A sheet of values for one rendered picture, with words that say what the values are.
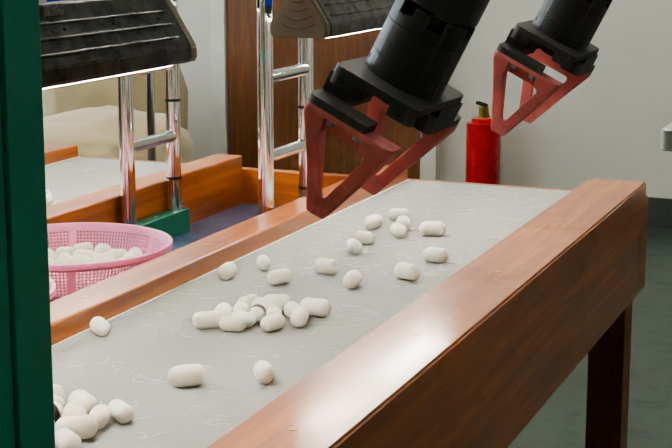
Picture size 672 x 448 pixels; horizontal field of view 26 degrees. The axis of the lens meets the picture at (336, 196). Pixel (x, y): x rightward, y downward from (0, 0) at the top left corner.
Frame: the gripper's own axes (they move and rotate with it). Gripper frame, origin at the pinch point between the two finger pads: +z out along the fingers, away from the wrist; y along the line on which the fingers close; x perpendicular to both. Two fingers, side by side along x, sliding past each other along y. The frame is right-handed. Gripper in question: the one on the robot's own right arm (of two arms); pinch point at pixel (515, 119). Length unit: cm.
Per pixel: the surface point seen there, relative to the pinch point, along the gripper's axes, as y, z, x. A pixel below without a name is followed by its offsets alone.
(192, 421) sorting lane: 25.4, 33.0, -8.3
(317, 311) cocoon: -11.2, 33.8, -11.9
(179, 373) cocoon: 17.7, 34.0, -14.0
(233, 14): -434, 130, -214
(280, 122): -434, 161, -173
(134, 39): 11.8, 9.4, -35.0
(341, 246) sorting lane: -48, 40, -22
